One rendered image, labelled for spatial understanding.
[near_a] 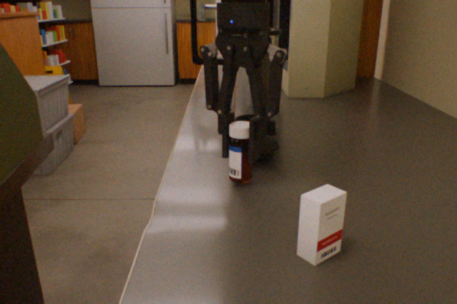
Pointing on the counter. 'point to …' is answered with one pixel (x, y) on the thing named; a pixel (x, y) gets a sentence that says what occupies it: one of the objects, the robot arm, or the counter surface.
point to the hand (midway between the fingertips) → (241, 138)
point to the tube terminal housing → (323, 48)
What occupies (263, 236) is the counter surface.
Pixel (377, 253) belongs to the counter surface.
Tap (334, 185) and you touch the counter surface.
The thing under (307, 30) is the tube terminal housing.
